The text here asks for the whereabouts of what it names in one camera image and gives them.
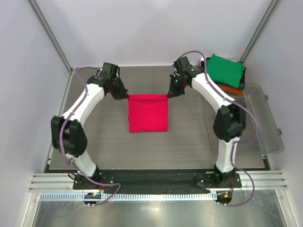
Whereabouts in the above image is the red t shirt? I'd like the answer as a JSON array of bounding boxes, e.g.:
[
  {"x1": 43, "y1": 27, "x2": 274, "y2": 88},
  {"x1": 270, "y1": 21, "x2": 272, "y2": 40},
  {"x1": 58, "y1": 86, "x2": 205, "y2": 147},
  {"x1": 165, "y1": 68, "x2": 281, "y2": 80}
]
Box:
[{"x1": 128, "y1": 94, "x2": 169, "y2": 133}]

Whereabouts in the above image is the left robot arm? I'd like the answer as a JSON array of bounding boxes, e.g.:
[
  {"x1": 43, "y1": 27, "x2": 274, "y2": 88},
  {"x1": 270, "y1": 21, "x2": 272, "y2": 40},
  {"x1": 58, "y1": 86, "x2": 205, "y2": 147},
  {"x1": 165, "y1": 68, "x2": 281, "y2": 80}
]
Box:
[{"x1": 51, "y1": 62, "x2": 129, "y2": 189}]

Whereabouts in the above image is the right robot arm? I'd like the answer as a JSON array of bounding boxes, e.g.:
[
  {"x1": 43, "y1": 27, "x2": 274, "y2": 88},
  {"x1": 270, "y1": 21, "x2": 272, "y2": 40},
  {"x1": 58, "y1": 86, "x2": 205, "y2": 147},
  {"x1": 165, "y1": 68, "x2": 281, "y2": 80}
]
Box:
[{"x1": 167, "y1": 56, "x2": 246, "y2": 187}]

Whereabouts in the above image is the clear plastic bin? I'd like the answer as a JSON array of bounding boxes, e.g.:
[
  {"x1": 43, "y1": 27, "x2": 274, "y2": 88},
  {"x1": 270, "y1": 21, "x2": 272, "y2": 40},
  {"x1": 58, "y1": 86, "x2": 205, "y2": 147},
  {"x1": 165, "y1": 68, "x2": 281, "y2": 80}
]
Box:
[{"x1": 201, "y1": 83, "x2": 284, "y2": 154}]

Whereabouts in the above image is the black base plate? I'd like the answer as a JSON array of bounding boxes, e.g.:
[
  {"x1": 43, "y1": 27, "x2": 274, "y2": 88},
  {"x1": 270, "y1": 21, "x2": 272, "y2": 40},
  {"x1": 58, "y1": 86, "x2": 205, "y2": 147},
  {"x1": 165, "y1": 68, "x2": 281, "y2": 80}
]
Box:
[{"x1": 72, "y1": 168, "x2": 242, "y2": 194}]

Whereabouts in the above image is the left aluminium frame post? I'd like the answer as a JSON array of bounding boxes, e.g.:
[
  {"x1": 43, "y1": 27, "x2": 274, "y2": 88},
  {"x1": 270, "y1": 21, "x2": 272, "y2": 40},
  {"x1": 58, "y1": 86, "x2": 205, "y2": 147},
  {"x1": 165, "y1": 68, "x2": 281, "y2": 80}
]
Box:
[{"x1": 27, "y1": 0, "x2": 74, "y2": 76}]

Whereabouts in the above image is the aluminium frame post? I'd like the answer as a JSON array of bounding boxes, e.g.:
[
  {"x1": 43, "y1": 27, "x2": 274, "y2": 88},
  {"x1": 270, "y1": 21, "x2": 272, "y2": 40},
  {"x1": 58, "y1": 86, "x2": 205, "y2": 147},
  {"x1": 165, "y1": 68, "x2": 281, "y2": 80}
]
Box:
[
  {"x1": 240, "y1": 0, "x2": 281, "y2": 62},
  {"x1": 27, "y1": 0, "x2": 74, "y2": 76}
]

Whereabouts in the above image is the right aluminium frame post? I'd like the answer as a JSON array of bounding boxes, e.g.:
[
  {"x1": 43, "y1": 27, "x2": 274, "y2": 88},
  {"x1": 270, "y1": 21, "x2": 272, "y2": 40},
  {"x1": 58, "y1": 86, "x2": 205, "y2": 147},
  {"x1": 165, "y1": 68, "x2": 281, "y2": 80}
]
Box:
[{"x1": 240, "y1": 0, "x2": 281, "y2": 62}]

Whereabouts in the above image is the aluminium rail profile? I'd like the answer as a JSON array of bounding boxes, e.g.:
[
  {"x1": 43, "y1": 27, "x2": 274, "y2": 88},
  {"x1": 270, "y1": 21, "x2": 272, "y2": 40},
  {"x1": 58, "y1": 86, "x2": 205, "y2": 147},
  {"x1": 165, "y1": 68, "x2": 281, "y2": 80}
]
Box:
[{"x1": 29, "y1": 171, "x2": 288, "y2": 192}]

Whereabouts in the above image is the white slotted cable duct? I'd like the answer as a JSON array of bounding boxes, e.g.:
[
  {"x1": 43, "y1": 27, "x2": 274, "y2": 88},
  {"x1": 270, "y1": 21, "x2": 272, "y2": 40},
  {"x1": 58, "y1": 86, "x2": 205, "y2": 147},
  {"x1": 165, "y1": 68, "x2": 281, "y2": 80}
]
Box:
[{"x1": 39, "y1": 192, "x2": 217, "y2": 202}]

